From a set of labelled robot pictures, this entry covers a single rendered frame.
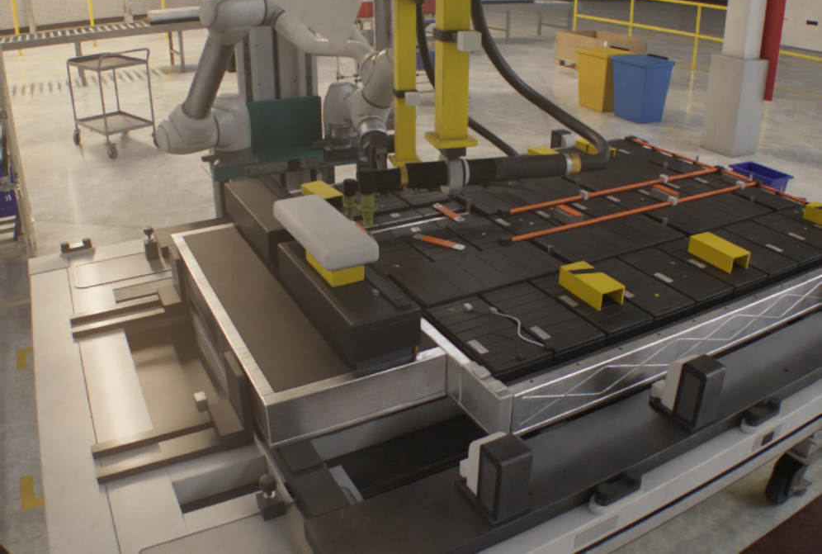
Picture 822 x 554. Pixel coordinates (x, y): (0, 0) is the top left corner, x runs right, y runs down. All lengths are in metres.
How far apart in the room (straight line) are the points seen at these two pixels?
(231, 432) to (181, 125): 1.51
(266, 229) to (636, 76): 6.32
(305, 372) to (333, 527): 0.32
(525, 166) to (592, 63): 6.87
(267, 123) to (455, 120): 1.80
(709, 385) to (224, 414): 0.97
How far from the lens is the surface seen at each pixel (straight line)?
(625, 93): 7.88
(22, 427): 3.18
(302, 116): 3.05
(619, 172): 2.55
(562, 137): 3.01
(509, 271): 1.72
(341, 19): 2.05
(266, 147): 3.05
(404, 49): 1.90
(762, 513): 2.71
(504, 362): 1.37
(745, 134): 7.01
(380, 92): 2.08
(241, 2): 2.35
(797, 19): 10.00
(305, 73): 3.06
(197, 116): 2.67
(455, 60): 1.27
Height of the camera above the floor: 1.75
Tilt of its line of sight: 24 degrees down
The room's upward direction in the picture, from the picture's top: straight up
